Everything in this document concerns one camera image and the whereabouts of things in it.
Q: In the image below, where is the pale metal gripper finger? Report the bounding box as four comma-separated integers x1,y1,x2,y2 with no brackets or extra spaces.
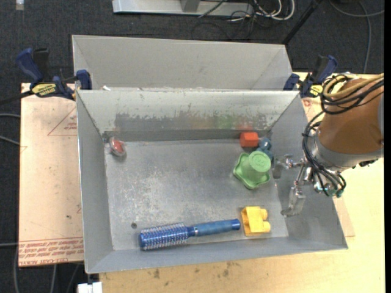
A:
280,180,307,219
272,154,303,179

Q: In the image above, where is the green plastic cup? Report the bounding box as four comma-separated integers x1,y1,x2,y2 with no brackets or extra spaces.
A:
232,150,272,190

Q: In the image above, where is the teal blue toy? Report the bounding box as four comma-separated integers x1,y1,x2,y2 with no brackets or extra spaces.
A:
256,137,274,160

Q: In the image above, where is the orange-red block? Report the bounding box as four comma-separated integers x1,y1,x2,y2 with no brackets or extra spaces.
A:
239,131,260,148

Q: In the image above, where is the yellow toy building block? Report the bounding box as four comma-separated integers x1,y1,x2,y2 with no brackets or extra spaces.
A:
239,206,272,237

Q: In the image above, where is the grey metal bin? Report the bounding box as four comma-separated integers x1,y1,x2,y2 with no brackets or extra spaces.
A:
71,34,349,275

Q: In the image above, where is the blue hairbrush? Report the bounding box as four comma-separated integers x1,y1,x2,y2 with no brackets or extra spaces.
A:
138,218,242,251

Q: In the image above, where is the red and clear round toy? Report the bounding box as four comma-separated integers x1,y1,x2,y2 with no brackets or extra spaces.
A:
109,137,127,159

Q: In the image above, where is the brown cardboard board, red print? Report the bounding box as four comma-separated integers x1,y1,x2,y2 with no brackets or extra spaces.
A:
17,82,356,269

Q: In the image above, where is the black cylinder on white bracket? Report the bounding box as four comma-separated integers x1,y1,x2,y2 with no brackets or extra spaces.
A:
357,157,379,168

